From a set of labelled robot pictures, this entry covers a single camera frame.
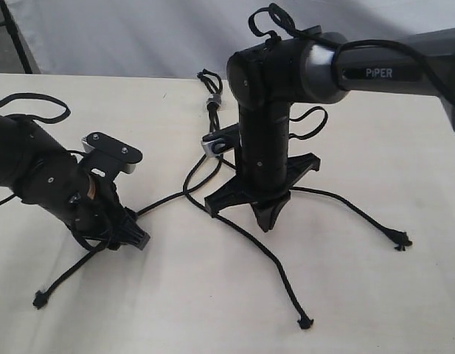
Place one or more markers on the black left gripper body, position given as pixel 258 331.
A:
pixel 84 203

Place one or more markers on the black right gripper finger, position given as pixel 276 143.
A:
pixel 274 208
pixel 263 212

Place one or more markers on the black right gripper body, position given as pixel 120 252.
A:
pixel 263 169

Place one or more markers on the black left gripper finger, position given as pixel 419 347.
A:
pixel 128 231
pixel 139 244

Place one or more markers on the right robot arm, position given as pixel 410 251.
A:
pixel 267 79

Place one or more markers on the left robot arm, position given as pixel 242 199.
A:
pixel 26 148

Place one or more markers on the grey backdrop cloth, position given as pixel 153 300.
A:
pixel 179 38

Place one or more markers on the black stand pole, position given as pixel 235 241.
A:
pixel 12 30

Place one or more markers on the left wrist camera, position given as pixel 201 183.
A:
pixel 107 157

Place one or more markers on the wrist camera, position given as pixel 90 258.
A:
pixel 107 157
pixel 218 142

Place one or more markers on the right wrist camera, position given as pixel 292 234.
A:
pixel 218 142

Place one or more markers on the grey metal cable ferrule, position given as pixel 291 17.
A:
pixel 214 102

